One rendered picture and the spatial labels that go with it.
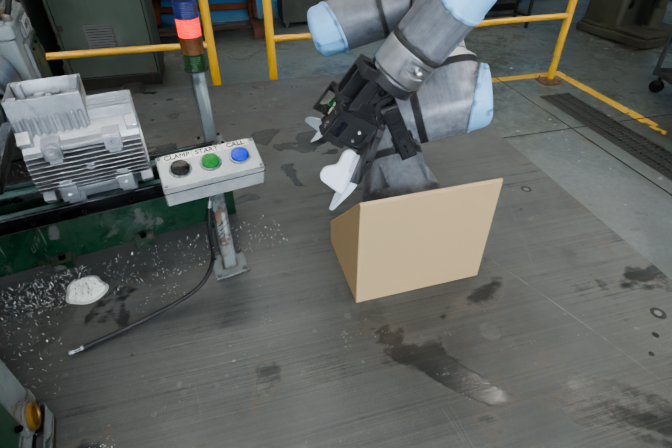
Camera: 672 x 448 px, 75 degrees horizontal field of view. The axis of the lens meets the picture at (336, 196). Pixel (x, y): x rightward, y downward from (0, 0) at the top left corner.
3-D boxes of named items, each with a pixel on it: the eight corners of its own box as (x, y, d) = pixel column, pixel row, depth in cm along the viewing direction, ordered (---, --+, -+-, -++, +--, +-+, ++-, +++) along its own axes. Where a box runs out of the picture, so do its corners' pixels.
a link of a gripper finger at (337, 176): (303, 201, 62) (325, 140, 62) (336, 211, 66) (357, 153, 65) (313, 206, 60) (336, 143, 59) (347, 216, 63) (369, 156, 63)
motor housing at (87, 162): (50, 220, 84) (6, 133, 73) (55, 171, 98) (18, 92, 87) (158, 194, 91) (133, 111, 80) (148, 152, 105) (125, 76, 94)
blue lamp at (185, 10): (176, 21, 108) (172, 2, 105) (172, 15, 113) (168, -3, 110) (200, 18, 110) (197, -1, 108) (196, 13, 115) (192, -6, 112)
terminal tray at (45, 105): (18, 141, 78) (0, 104, 74) (24, 117, 86) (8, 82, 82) (92, 128, 82) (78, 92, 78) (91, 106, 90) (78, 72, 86)
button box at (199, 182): (167, 207, 74) (162, 190, 69) (158, 175, 77) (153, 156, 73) (264, 183, 80) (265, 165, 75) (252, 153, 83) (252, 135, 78)
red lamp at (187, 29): (180, 40, 111) (176, 21, 108) (176, 33, 115) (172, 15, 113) (204, 37, 113) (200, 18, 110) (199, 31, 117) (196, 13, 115)
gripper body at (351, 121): (309, 109, 64) (358, 43, 58) (353, 129, 69) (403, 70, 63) (319, 143, 59) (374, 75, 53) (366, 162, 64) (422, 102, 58)
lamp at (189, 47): (183, 57, 114) (180, 40, 111) (180, 50, 118) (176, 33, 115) (207, 54, 116) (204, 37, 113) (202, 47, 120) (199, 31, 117)
